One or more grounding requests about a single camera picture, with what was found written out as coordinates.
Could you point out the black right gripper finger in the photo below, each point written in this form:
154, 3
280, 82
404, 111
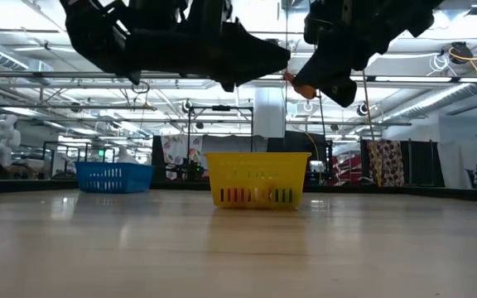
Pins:
342, 91
325, 66

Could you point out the orange chili pepper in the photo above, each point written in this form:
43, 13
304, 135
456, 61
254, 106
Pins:
304, 90

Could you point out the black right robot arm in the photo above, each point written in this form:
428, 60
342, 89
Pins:
404, 16

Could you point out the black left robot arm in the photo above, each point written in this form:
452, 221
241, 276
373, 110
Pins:
93, 37

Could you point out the black tube stand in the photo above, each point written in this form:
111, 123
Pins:
220, 108

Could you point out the white pillar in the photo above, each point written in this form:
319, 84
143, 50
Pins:
269, 116

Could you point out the black partition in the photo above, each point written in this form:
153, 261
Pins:
296, 145

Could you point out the red rack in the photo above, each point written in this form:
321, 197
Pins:
346, 169

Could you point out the floral cloth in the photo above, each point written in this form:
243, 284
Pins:
176, 149

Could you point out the brown patterned curtain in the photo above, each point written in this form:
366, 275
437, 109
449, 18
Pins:
385, 161

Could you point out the yellow plastic basket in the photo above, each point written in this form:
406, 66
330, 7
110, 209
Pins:
259, 174

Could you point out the black curtain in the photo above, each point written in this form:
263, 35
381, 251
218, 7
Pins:
422, 163

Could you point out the white panel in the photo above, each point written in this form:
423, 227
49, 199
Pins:
454, 165

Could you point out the blue plastic basket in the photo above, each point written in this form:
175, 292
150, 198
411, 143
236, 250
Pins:
114, 178

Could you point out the white humanoid robot figure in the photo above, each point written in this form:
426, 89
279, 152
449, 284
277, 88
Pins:
4, 136

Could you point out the metal ceiling duct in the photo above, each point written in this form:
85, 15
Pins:
441, 99

